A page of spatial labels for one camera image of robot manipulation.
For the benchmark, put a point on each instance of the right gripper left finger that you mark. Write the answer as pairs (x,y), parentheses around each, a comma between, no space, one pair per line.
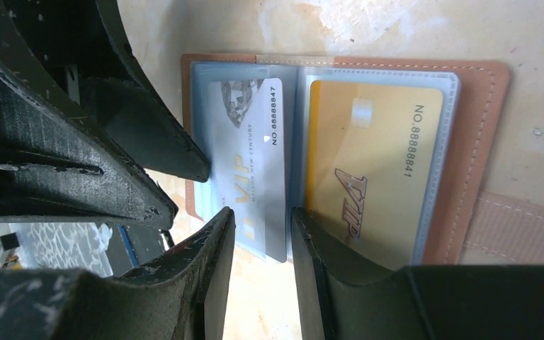
(181,294)

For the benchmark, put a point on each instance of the silver VIP card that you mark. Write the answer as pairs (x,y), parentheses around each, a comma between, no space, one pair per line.
(244,134)

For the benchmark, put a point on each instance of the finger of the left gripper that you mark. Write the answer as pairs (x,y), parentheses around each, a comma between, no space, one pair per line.
(56,163)
(84,47)

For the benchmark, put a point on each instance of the pink leather card holder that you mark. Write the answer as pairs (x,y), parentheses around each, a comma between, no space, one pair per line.
(475,225)

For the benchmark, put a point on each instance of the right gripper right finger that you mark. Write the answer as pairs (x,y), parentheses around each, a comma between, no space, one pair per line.
(343,295)

